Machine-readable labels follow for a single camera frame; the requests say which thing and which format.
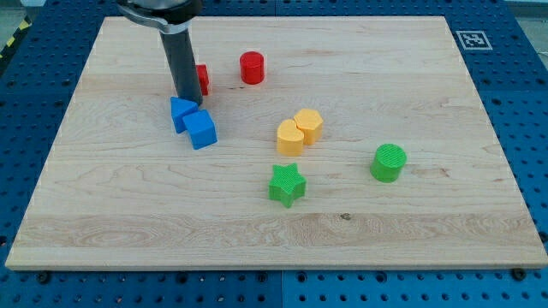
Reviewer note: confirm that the red star block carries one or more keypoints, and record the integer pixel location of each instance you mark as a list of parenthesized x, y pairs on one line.
[(203, 78)]

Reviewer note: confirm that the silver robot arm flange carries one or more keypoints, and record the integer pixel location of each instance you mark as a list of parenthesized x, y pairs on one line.
[(167, 16)]

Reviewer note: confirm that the green star block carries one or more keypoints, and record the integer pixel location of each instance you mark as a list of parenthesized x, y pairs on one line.
[(286, 184)]

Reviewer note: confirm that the yellow heart block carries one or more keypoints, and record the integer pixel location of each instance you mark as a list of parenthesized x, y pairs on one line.
[(290, 139)]

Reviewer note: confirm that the yellow hexagon block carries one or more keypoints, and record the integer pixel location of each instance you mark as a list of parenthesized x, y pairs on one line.
[(310, 122)]

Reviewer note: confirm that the wooden board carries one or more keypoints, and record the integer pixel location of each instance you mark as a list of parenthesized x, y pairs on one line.
[(342, 143)]

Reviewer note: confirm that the blue cube block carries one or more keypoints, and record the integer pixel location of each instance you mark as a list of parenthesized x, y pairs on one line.
[(201, 129)]

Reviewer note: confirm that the red cylinder block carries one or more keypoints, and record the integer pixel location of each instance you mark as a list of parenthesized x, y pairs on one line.
[(252, 66)]

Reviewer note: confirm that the blue triangle block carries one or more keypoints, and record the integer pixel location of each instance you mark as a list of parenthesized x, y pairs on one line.
[(179, 108)]

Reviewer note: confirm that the green cylinder block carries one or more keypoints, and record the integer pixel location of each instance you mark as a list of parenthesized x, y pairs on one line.
[(388, 163)]

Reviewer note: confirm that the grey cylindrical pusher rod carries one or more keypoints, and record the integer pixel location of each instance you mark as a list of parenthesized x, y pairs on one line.
[(180, 57)]

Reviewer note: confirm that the white fiducial marker tag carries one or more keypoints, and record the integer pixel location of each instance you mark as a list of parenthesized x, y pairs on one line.
[(473, 40)]

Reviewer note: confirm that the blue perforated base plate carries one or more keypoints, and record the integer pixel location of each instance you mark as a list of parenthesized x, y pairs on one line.
[(39, 81)]

